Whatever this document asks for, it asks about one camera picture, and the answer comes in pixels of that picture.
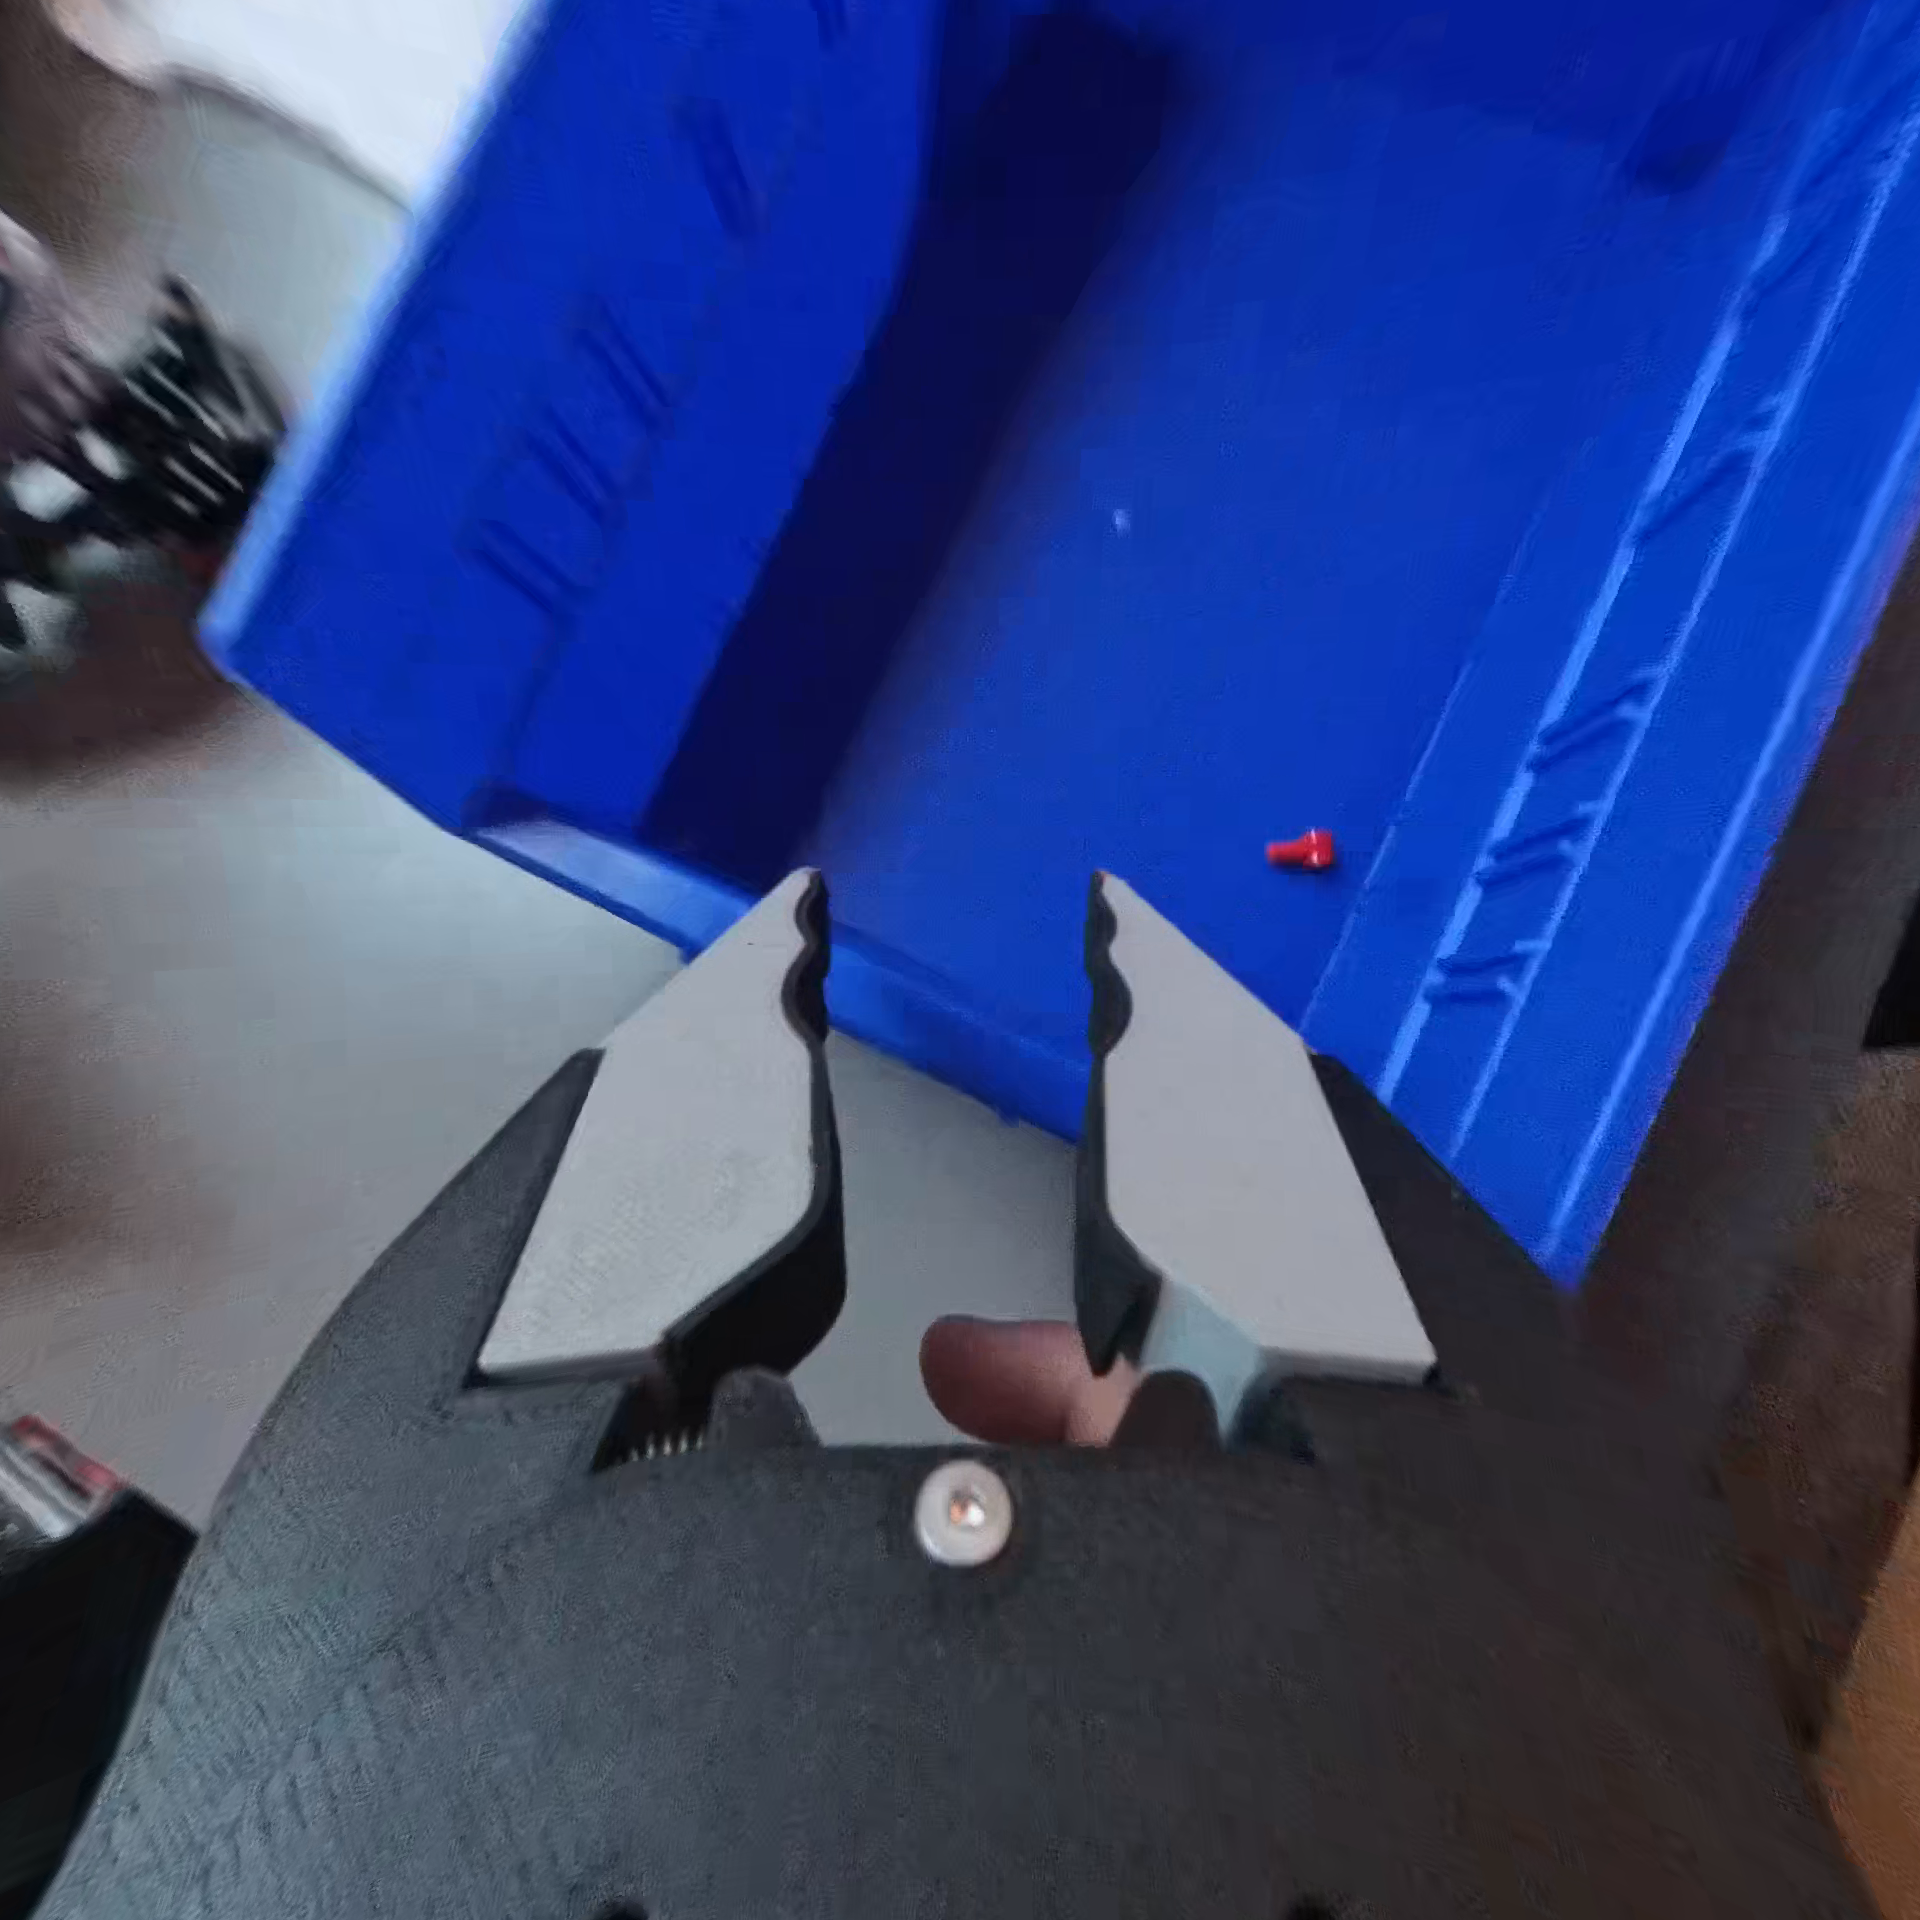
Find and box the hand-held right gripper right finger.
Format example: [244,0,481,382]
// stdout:
[1074,871,1440,1453]

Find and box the person's right hand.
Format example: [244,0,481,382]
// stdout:
[920,1316,1144,1452]

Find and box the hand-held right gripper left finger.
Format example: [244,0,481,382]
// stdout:
[479,866,848,1383]

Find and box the red grey lego model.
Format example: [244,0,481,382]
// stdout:
[0,210,290,662]

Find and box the blue plastic bin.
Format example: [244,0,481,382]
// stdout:
[200,0,1920,1292]

